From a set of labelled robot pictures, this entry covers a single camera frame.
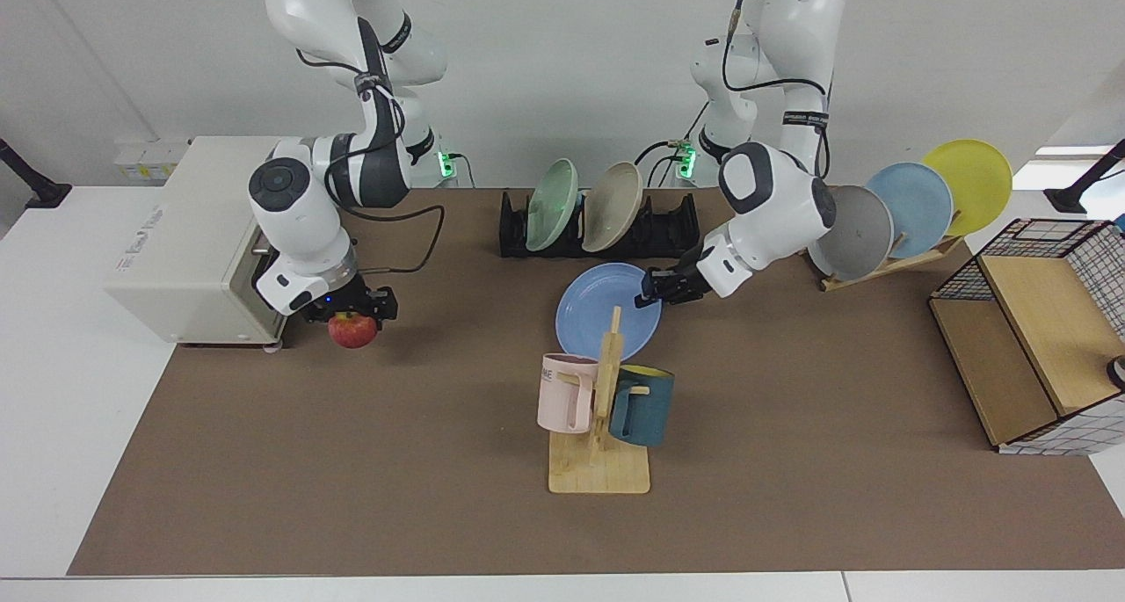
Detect dark teal cup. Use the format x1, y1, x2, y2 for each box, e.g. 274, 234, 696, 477
608, 365, 676, 449

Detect red yellow apple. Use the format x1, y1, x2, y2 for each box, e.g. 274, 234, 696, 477
328, 312, 380, 350

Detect black clamp stand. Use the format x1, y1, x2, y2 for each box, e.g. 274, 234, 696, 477
1043, 141, 1125, 214
0, 138, 73, 209

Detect beige plate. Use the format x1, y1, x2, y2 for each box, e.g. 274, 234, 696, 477
581, 162, 645, 254

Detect yellow plate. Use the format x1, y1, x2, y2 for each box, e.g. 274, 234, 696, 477
920, 139, 1013, 237

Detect wooden plate stand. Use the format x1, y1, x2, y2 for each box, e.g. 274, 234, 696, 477
795, 233, 964, 293

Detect white wall socket box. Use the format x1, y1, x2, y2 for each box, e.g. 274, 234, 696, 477
114, 139, 192, 185

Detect grey plate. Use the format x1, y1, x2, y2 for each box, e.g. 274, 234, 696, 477
807, 185, 895, 282

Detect wire basket with wooden floor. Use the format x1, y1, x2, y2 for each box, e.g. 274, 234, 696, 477
928, 218, 1125, 456

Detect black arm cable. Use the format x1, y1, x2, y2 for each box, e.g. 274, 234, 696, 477
294, 48, 446, 275
722, 0, 832, 178

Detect pink cup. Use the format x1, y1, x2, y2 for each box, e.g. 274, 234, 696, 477
537, 353, 600, 434

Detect brown table cloth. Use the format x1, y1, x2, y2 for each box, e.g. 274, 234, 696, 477
67, 186, 1125, 577

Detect light blue plate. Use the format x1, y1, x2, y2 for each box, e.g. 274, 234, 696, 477
867, 163, 954, 260

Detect pale toaster oven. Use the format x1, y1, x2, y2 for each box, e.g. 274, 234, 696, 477
104, 136, 293, 351

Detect black dish rack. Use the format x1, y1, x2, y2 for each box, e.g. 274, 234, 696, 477
499, 189, 701, 260

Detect pale green plate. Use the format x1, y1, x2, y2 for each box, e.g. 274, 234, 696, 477
525, 159, 580, 253

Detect wooden cup stand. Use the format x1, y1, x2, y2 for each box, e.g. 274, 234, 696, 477
548, 306, 651, 496

